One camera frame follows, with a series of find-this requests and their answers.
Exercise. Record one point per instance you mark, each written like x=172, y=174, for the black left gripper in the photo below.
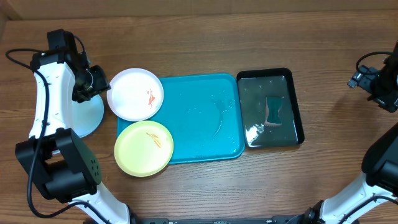
x=102, y=84

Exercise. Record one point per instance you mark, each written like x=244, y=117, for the light blue plate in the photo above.
x=87, y=116

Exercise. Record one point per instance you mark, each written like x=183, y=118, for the white plate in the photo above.
x=136, y=94

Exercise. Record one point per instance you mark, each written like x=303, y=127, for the green dish sponge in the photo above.
x=273, y=106

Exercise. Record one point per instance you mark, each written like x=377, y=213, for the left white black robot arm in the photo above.
x=62, y=170

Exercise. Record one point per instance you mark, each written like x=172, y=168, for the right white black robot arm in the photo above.
x=377, y=182

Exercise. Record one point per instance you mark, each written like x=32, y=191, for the black water tray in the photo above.
x=254, y=87

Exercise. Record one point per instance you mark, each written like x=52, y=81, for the blue plastic tray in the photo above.
x=203, y=115

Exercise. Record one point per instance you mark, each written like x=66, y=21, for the yellow plate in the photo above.
x=144, y=148

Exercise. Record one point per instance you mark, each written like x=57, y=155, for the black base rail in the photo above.
x=274, y=220

